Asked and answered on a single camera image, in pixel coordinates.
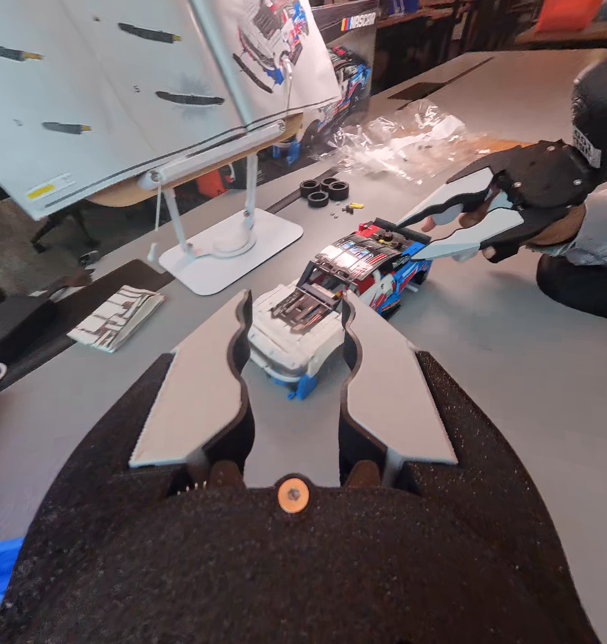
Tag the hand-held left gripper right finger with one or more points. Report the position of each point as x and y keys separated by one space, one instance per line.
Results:
x=399 y=397

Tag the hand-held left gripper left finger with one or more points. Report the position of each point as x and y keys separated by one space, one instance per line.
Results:
x=192 y=392

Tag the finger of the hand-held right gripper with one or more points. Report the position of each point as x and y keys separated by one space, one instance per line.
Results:
x=502 y=221
x=459 y=188

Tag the toy brick race car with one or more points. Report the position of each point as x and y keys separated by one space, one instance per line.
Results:
x=363 y=261

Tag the toy car instruction booklet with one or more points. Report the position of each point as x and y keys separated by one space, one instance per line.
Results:
x=107 y=100

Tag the person's right forearm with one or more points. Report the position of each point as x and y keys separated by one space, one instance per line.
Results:
x=605 y=231

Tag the grey desk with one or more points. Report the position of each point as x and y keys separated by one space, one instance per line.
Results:
x=484 y=377

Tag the black desk mat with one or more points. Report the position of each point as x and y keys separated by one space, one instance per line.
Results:
x=132 y=276

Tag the person's right hand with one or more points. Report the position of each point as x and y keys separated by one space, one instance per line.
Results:
x=560 y=226

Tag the clear plastic bag pile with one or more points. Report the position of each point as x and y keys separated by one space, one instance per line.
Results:
x=409 y=136

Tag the folded sticker sheet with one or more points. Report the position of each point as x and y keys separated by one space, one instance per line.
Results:
x=117 y=317

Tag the small black rubber tyre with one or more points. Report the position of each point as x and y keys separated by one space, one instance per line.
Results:
x=333 y=180
x=303 y=190
x=311 y=202
x=347 y=193

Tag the orange container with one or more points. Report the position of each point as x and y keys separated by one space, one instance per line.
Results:
x=567 y=15

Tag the white book stand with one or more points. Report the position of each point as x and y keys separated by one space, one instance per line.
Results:
x=263 y=236

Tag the black toy car set box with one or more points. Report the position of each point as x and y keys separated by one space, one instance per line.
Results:
x=356 y=50

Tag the black box-shaped device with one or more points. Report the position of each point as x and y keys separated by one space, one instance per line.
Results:
x=16 y=327

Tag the orange object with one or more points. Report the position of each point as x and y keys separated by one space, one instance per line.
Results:
x=213 y=183

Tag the black office chair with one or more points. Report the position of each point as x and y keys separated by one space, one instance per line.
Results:
x=61 y=226

